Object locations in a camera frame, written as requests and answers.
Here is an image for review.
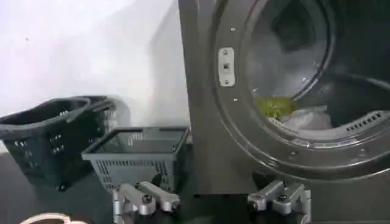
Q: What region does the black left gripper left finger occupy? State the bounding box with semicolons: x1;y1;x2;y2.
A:
112;173;181;224

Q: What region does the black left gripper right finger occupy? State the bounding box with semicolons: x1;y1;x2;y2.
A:
247;172;312;224

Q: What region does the grey slotted laundry basket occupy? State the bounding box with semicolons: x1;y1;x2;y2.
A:
80;126;193;194

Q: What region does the white garment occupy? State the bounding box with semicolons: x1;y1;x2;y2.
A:
280;105;335;131

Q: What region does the green garment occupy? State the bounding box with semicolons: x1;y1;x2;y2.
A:
255;96;299;120

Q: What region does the grey dryer with round door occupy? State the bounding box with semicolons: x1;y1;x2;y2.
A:
178;0;390;222

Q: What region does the dark plastic laundry basket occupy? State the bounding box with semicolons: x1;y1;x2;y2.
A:
0;96;131;192

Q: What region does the white door latch plate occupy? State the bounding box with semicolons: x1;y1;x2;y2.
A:
218;46;236;88

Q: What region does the white cable loop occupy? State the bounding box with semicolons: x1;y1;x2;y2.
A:
18;212;89;224

